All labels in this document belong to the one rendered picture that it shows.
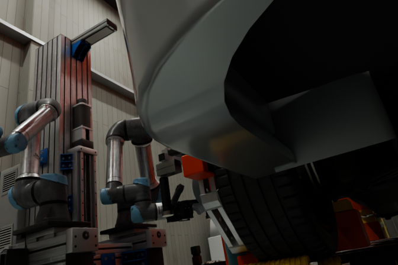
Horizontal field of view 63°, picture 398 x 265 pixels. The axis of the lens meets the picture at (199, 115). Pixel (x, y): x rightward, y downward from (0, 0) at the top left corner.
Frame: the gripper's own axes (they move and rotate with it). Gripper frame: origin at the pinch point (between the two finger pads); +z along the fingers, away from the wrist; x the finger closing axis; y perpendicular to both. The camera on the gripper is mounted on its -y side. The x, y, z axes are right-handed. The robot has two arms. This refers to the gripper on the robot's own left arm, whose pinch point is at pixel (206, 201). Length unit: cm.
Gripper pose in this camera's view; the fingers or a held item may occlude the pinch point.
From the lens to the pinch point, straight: 159.3
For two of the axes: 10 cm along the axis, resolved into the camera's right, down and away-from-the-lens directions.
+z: 9.5, -0.3, 3.0
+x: 2.5, -4.4, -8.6
